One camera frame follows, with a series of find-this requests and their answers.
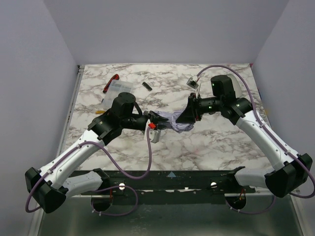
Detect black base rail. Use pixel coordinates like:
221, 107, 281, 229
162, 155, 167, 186
83, 171, 255, 207

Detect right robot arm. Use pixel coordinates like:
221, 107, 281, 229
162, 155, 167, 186
176, 74, 313, 198

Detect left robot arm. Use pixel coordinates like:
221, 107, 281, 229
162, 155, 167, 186
25, 92, 168, 213

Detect lavender folding umbrella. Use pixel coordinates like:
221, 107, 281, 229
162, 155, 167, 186
157, 110, 195, 134

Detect black chip component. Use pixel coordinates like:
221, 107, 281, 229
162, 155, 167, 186
142, 82, 152, 91

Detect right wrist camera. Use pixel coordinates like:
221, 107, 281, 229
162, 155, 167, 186
187, 77, 201, 96

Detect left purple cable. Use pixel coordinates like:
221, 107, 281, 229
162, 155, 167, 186
25, 125, 153, 217

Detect clear plastic screw box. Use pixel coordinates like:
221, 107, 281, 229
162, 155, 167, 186
102, 80, 133, 110

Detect yellow black pliers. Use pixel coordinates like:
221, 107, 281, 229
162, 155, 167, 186
95, 110, 110, 115

